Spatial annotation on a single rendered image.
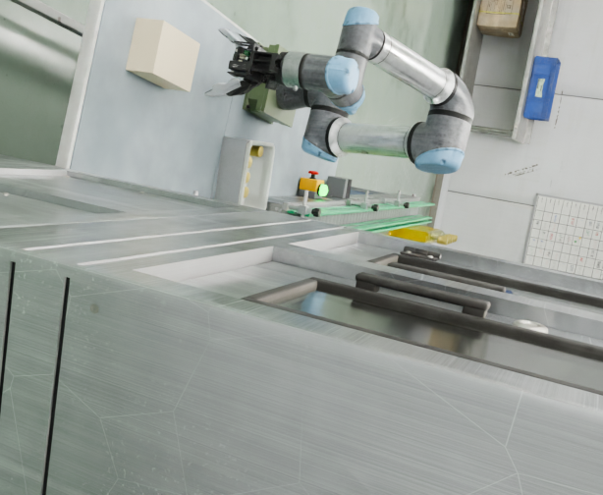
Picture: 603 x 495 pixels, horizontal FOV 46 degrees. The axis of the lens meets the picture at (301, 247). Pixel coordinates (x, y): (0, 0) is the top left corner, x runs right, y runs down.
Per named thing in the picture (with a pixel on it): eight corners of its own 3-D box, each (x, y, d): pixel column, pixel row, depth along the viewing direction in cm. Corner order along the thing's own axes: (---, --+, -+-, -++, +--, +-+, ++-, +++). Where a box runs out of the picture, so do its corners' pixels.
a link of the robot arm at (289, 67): (315, 59, 153) (307, 95, 153) (296, 57, 154) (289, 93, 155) (301, 47, 146) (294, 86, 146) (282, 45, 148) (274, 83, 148)
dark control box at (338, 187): (323, 194, 287) (343, 198, 284) (326, 175, 286) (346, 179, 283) (331, 194, 295) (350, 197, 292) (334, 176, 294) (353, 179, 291)
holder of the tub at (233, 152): (210, 228, 209) (233, 233, 206) (223, 136, 205) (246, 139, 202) (238, 225, 225) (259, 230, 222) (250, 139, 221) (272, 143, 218)
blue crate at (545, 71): (534, 55, 687) (558, 57, 678) (538, 60, 724) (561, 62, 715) (521, 117, 698) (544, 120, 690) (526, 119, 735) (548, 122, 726)
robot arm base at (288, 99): (285, 51, 213) (314, 55, 209) (302, 73, 227) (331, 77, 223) (271, 97, 211) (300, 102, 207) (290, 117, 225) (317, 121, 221)
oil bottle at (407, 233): (387, 236, 340) (445, 247, 329) (390, 224, 339) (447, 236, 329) (391, 235, 345) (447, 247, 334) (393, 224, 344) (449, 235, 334)
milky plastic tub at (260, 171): (213, 211, 208) (239, 216, 205) (224, 136, 205) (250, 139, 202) (242, 209, 224) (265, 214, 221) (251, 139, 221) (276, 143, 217)
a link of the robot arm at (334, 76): (356, 102, 149) (343, 88, 141) (308, 95, 153) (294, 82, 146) (363, 66, 149) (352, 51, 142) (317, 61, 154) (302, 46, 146)
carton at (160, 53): (137, 17, 160) (163, 20, 157) (174, 40, 174) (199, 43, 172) (125, 69, 160) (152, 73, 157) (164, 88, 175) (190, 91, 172)
